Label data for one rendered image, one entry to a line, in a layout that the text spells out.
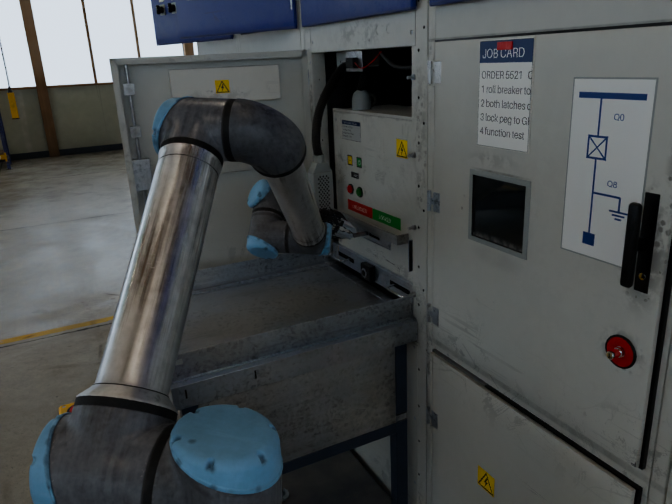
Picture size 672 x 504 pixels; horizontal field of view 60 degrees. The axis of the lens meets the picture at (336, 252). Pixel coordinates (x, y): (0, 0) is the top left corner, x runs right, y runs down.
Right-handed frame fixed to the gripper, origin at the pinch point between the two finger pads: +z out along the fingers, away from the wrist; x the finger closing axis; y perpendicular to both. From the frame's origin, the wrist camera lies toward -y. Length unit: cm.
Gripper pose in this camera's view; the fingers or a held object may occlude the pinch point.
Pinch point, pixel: (352, 233)
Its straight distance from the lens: 187.8
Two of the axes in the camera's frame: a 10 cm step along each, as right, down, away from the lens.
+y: 4.5, 2.6, -8.5
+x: 4.1, -9.1, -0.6
